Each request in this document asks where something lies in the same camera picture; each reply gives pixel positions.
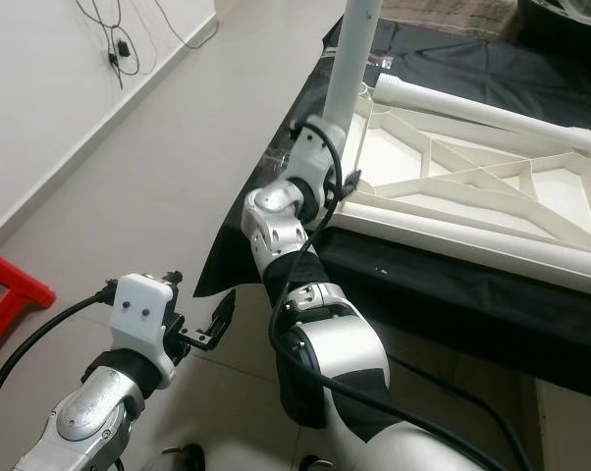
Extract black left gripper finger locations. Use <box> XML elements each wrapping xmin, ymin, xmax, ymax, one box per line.
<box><xmin>209</xmin><ymin>289</ymin><xmax>236</xmax><ymax>346</ymax></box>

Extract white plastic table leg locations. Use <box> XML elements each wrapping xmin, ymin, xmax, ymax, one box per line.
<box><xmin>320</xmin><ymin>0</ymin><xmax>386</xmax><ymax>150</ymax></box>
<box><xmin>374</xmin><ymin>76</ymin><xmax>591</xmax><ymax>151</ymax></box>

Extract white plastic children table top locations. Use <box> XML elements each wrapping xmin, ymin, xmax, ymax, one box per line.
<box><xmin>330</xmin><ymin>78</ymin><xmax>591</xmax><ymax>288</ymax></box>

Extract black tablecloth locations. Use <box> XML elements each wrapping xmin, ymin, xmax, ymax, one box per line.
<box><xmin>194</xmin><ymin>15</ymin><xmax>591</xmax><ymax>403</ymax></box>

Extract red plastic stool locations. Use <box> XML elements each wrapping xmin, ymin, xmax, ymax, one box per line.
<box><xmin>0</xmin><ymin>245</ymin><xmax>58</xmax><ymax>391</ymax></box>

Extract beige table cover cloth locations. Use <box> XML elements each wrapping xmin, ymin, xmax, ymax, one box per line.
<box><xmin>379</xmin><ymin>0</ymin><xmax>522</xmax><ymax>30</ymax></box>

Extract black power adapter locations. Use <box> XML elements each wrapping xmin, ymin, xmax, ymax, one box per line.
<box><xmin>111</xmin><ymin>39</ymin><xmax>135</xmax><ymax>66</ymax></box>

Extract black wok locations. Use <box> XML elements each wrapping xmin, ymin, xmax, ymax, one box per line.
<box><xmin>516</xmin><ymin>0</ymin><xmax>591</xmax><ymax>45</ymax></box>

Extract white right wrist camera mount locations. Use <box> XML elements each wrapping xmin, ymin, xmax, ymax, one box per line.
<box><xmin>286</xmin><ymin>120</ymin><xmax>348</xmax><ymax>189</ymax></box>

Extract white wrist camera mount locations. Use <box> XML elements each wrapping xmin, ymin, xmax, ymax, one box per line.
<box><xmin>110</xmin><ymin>273</ymin><xmax>176</xmax><ymax>366</ymax></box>
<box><xmin>286</xmin><ymin>120</ymin><xmax>348</xmax><ymax>189</ymax></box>

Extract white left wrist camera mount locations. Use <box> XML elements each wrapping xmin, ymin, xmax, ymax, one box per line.
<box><xmin>110</xmin><ymin>273</ymin><xmax>176</xmax><ymax>366</ymax></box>

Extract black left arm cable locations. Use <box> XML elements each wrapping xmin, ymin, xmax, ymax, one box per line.
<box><xmin>0</xmin><ymin>280</ymin><xmax>122</xmax><ymax>471</ymax></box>

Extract black wall cable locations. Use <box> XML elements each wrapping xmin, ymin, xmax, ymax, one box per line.
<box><xmin>75</xmin><ymin>0</ymin><xmax>220</xmax><ymax>91</ymax></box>

